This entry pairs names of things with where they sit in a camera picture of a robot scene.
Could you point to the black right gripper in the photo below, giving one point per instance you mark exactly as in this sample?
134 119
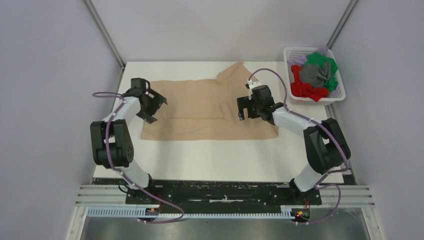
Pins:
244 103

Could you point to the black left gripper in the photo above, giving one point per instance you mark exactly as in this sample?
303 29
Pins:
157 99

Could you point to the grey t shirt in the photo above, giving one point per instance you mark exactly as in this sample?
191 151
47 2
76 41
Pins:
315 75

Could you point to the beige t shirt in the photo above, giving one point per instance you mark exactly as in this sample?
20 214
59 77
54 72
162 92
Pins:
206 109

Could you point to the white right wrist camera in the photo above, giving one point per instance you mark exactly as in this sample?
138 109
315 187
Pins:
250 84

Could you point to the green t shirt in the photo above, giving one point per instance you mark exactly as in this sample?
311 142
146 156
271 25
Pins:
318 59

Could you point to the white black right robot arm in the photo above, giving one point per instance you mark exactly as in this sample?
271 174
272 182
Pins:
325 145

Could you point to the aluminium frame rail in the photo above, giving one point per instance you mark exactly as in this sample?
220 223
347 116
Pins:
352 196

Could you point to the lilac t shirt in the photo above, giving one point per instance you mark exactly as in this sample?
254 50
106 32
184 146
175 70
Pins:
303 59

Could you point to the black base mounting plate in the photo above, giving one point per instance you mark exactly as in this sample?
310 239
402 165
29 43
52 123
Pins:
195 197

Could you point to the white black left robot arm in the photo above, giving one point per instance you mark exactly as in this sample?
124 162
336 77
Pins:
111 141

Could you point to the red t shirt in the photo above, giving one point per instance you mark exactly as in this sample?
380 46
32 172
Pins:
305 90

